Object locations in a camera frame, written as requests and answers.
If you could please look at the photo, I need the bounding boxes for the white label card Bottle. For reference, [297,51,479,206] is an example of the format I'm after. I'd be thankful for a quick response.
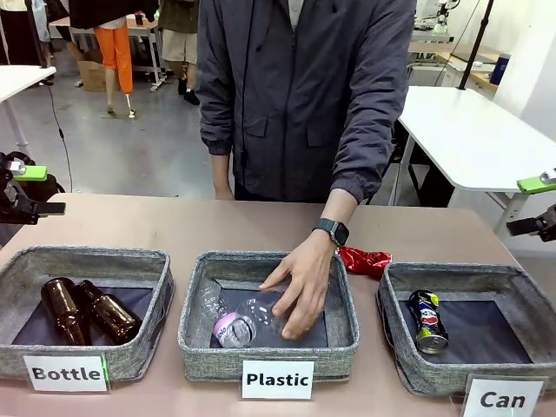
[23,354,110,394]

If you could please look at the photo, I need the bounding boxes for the person's left forearm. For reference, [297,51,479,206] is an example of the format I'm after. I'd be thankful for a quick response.
[320,187,361,235]

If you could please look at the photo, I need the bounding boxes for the grey fabric basket Bottle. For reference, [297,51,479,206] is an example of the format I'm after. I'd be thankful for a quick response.
[0,245,175,382]

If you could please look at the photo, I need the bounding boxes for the person's right forearm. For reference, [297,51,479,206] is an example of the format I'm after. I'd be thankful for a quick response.
[210,153,236,202]

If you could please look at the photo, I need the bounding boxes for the red crumpled wrapper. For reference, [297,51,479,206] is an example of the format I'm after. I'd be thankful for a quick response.
[337,244,394,280]

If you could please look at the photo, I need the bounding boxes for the white label card Can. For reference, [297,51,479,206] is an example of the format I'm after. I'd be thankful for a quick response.
[460,374,549,417]

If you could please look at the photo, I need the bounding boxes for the grey fabric basket Plastic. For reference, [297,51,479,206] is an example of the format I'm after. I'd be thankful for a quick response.
[176,249,361,383]

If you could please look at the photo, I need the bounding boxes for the person in orange trousers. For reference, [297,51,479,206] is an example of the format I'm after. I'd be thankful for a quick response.
[68,0,160,121]

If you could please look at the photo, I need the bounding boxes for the black stand pole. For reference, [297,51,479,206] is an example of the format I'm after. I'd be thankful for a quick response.
[24,0,49,70]

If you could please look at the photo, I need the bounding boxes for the large white table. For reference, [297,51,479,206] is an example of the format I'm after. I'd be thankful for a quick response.
[388,84,556,229]

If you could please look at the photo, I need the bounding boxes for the small white table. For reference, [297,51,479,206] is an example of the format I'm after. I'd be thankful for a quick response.
[0,63,58,149]

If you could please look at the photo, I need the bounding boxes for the person's left hand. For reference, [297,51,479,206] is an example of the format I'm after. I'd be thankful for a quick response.
[258,233,339,341]

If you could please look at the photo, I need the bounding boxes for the wooden table white legs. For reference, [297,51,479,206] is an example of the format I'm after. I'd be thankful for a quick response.
[49,16,167,93]

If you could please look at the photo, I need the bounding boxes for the blue tumbler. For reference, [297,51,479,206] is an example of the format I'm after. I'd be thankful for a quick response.
[490,52,512,87]

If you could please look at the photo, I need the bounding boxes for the black wrist watch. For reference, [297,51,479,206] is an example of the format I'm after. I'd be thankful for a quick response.
[311,217,352,248]

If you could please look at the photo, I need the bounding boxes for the cardboard box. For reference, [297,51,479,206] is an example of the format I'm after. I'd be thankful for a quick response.
[76,59,121,93]

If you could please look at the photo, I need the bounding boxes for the person in grey jacket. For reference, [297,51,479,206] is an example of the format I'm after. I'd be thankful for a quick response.
[194,0,419,206]

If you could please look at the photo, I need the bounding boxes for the person in dark clothes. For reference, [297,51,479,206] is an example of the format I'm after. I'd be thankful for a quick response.
[0,0,56,87]

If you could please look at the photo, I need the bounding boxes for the person in beige shorts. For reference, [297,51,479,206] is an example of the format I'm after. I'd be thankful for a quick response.
[157,0,202,107]

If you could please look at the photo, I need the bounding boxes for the crushed black soda can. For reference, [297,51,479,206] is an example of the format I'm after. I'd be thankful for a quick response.
[407,289,450,355]

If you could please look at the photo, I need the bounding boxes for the clear plastic bottle pink label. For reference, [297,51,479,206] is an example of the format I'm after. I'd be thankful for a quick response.
[197,281,261,349]

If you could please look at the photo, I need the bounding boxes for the white machine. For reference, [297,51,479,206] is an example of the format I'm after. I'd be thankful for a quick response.
[414,0,462,45]

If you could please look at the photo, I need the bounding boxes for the grey fabric basket Can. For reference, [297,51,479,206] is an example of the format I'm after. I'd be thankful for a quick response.
[375,261,556,398]

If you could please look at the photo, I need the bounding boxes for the white label card Plastic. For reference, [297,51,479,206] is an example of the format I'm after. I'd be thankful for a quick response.
[241,358,315,401]

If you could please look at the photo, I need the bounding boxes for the wooden desk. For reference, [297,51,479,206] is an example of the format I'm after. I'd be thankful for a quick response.
[407,42,501,95]

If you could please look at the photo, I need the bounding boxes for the black backpack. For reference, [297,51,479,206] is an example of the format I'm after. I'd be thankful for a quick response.
[0,150,67,205]

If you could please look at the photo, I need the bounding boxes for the black floor cable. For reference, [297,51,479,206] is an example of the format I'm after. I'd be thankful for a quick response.
[44,81,76,195]

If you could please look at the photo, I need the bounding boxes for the brown glass beer bottle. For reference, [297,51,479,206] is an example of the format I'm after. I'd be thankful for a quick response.
[76,279,143,345]
[40,276,93,347]

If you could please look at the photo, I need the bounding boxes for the black tripod pole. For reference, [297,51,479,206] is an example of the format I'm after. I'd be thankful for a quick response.
[459,0,495,91]

